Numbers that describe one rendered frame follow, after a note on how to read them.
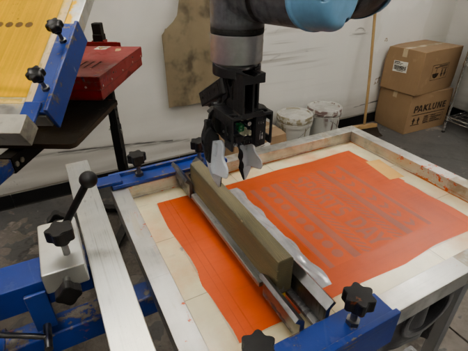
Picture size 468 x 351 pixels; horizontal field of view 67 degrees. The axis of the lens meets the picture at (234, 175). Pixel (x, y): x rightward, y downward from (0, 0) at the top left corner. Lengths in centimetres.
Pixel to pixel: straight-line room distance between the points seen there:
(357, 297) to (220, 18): 41
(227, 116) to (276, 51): 258
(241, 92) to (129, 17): 210
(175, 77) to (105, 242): 210
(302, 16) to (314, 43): 288
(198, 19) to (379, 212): 207
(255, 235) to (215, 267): 13
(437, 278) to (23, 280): 66
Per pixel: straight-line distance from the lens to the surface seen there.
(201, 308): 62
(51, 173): 278
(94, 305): 72
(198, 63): 271
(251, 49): 50
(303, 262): 70
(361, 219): 84
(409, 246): 81
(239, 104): 51
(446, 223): 91
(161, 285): 62
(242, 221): 62
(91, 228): 68
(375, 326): 57
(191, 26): 265
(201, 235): 75
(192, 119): 285
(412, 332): 99
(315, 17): 41
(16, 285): 62
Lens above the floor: 144
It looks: 31 degrees down
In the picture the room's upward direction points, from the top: straight up
